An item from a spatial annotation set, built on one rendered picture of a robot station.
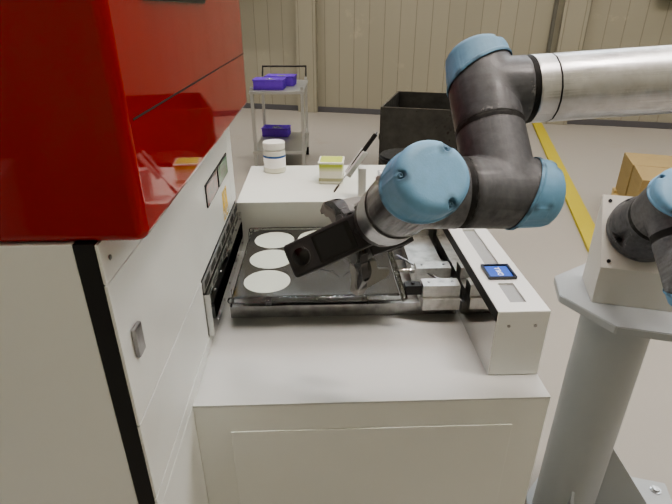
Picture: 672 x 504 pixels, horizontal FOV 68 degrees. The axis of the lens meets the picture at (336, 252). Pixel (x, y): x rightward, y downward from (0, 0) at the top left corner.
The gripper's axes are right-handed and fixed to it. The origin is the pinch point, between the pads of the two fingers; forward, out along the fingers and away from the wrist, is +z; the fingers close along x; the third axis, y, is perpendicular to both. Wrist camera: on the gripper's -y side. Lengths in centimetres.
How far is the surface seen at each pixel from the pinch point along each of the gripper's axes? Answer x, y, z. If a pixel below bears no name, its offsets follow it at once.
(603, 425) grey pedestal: -61, 61, 41
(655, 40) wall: 163, 592, 399
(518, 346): -26.4, 27.4, 7.0
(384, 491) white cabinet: -45, -2, 23
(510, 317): -20.6, 26.3, 3.7
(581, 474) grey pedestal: -74, 56, 52
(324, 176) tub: 29, 21, 62
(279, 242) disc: 12.2, -0.5, 48.1
